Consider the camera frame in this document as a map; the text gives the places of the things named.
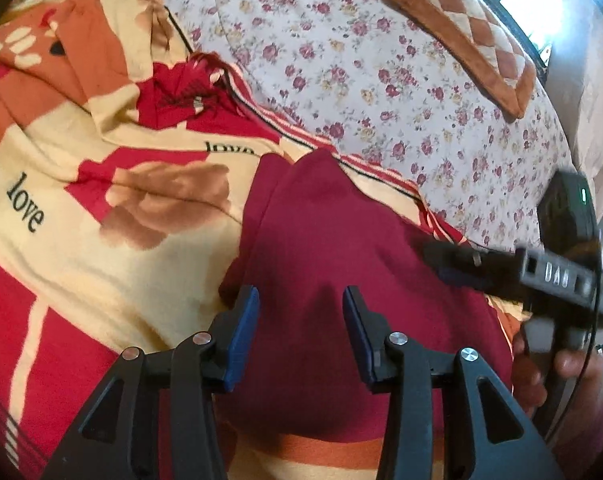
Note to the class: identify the orange quilted checkered cushion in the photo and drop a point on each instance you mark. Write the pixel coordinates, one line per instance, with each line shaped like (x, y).
(461, 30)

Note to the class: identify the person's right hand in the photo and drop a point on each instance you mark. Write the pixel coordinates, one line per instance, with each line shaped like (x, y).
(529, 375)

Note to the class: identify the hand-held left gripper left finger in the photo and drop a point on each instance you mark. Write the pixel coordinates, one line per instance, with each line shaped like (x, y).
(241, 340)

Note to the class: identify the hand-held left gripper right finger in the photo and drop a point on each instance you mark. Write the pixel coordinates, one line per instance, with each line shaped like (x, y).
(361, 340)

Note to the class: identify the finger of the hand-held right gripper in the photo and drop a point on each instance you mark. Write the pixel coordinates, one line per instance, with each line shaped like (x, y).
(461, 259)
(474, 280)

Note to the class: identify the maroon garment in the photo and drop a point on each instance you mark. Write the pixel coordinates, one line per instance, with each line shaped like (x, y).
(331, 240)

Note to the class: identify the printed orange red cream blanket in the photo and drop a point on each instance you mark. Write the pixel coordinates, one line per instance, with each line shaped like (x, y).
(81, 160)

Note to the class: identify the floral bedsheet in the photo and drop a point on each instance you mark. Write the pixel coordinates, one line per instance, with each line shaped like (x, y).
(331, 50)

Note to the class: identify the window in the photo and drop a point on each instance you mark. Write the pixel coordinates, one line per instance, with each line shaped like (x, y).
(536, 0)

